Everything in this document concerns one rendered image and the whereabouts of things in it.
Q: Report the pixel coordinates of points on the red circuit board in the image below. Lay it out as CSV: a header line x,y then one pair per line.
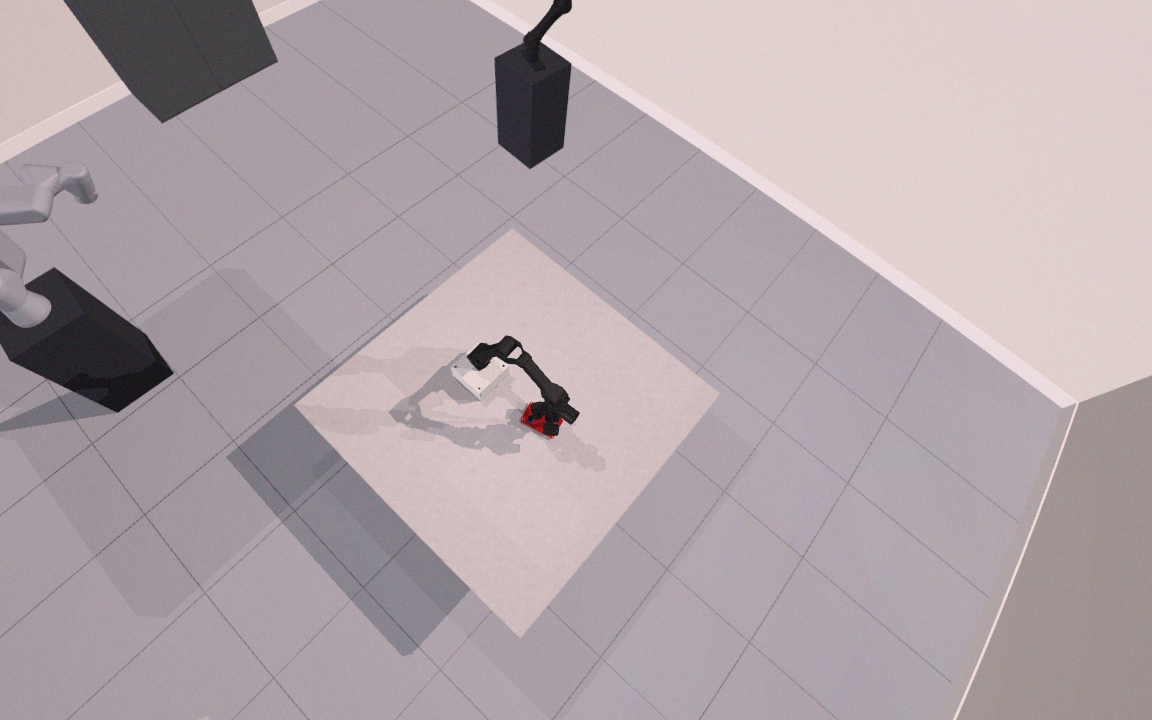
x,y
535,424

